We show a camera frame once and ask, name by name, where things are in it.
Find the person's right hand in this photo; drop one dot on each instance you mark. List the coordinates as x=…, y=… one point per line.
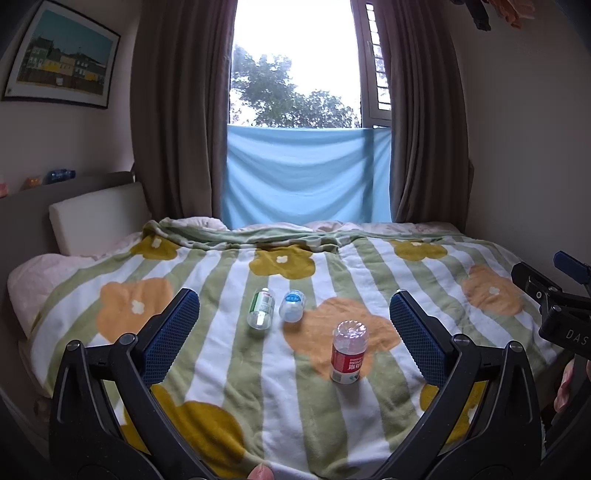
x=565, y=385

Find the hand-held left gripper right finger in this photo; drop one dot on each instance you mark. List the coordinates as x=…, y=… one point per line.
x=417, y=341

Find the pale pink bed sheet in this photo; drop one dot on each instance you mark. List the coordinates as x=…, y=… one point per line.
x=392, y=226

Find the person's left hand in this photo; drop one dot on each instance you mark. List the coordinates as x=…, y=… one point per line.
x=261, y=473

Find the green label plastic bottle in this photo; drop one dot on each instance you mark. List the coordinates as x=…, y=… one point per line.
x=261, y=308

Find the brown curtain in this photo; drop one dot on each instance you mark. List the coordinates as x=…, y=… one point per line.
x=182, y=115
x=427, y=120

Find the light blue cloth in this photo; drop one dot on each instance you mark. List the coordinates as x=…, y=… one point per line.
x=304, y=175

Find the framed houses picture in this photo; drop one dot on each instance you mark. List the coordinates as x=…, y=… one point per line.
x=62, y=53

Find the white headboard cushion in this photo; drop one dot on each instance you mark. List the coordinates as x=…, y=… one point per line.
x=99, y=217

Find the white pillow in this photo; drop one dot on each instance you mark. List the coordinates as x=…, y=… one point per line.
x=41, y=277

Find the blue label plastic bottle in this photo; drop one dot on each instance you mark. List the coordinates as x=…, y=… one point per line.
x=292, y=304

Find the open window sash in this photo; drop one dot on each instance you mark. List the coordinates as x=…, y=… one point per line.
x=373, y=64

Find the dark hanging object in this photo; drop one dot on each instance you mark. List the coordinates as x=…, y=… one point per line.
x=478, y=14

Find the pink small ornament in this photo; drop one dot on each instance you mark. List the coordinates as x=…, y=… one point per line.
x=2, y=187

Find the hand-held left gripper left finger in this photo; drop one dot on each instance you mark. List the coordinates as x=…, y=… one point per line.
x=170, y=339

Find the grey bed headboard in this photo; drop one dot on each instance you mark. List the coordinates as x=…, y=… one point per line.
x=27, y=203

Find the red label plastic bottle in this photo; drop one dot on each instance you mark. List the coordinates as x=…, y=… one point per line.
x=349, y=353

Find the orange small ornament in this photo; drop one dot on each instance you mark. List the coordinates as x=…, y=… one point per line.
x=33, y=182

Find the green tree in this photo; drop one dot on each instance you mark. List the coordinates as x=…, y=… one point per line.
x=284, y=94

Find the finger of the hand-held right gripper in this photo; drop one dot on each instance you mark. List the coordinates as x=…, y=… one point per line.
x=535, y=282
x=575, y=267

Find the floral striped blanket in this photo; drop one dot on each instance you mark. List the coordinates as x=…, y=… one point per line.
x=277, y=392

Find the pale pink hanging object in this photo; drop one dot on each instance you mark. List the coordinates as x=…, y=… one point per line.
x=508, y=11

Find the blue plastic toy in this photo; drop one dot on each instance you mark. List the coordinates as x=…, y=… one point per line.
x=61, y=175

